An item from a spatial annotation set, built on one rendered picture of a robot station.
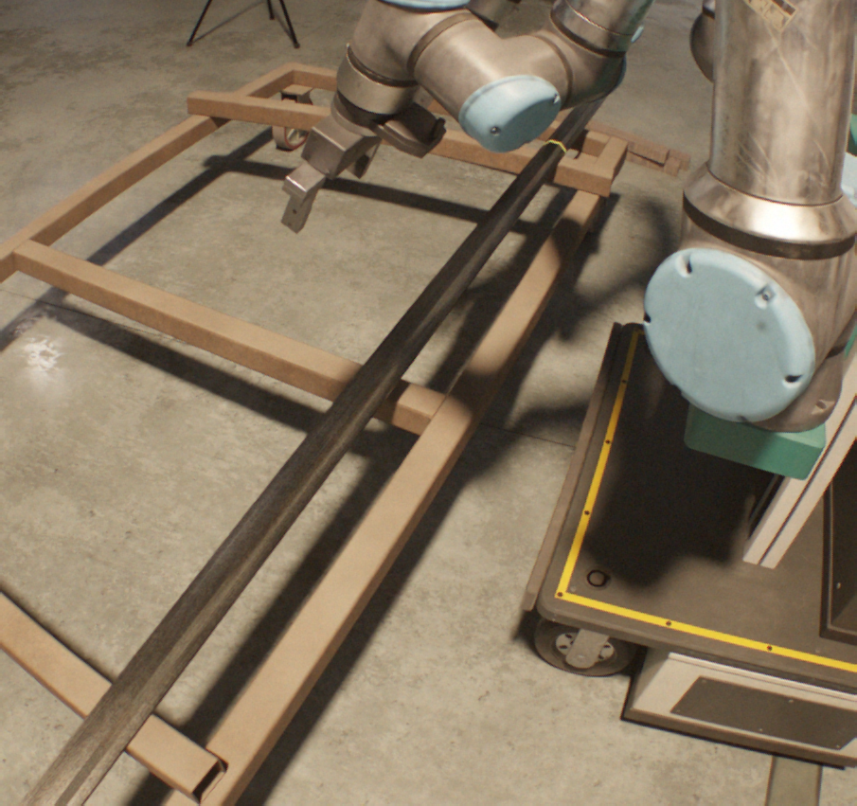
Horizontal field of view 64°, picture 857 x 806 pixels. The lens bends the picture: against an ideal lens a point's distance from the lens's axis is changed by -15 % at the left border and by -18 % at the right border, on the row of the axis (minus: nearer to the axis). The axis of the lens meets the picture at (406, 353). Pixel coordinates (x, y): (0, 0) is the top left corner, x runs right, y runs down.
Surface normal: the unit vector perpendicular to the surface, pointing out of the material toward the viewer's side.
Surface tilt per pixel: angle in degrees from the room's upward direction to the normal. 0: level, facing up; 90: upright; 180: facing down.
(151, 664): 0
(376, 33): 95
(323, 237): 0
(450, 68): 72
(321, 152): 97
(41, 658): 0
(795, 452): 90
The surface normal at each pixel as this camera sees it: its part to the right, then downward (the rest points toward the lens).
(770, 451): -0.36, 0.59
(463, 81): -0.55, 0.24
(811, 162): -0.02, 0.55
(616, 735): 0.06, -0.76
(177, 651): 0.88, 0.11
